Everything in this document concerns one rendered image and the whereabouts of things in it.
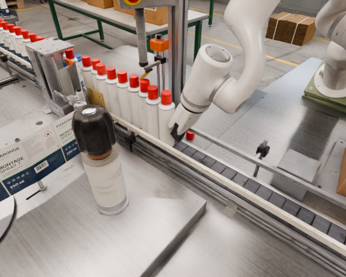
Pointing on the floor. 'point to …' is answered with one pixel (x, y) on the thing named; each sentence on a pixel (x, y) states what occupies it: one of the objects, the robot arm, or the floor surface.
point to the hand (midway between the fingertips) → (178, 135)
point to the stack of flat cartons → (291, 28)
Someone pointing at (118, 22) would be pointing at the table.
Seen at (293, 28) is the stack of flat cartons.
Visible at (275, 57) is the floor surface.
